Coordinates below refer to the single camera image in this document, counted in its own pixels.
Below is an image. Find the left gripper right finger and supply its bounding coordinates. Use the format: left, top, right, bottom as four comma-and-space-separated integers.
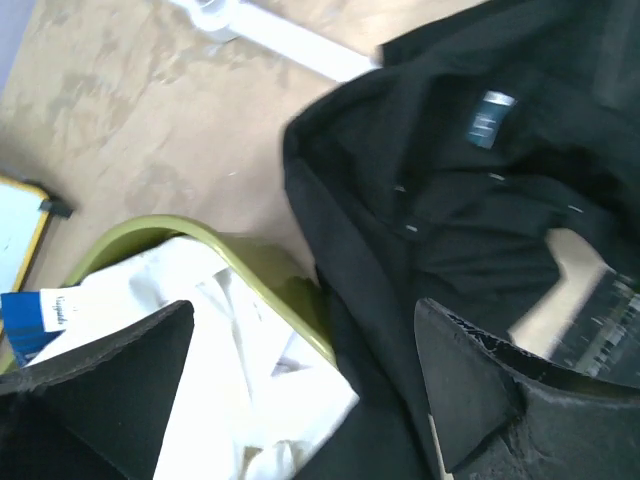
414, 299, 639, 479

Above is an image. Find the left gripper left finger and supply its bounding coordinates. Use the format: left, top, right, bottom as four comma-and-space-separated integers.
1, 301, 194, 479

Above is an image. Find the black shirt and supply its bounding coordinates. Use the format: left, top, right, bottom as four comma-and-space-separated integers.
283, 1, 639, 479

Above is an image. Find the white cloth in basket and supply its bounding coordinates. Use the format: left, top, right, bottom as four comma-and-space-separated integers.
37, 236, 358, 479

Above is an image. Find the small whiteboard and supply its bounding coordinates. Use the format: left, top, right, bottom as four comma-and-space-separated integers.
1, 175, 73, 293

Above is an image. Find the olive green laundry basket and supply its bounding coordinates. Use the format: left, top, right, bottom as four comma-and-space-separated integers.
0, 214, 336, 376

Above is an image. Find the white metal clothes rack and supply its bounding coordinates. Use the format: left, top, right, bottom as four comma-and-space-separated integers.
174, 0, 380, 83

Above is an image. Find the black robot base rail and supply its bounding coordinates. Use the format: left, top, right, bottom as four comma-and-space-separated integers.
550, 271, 639, 388

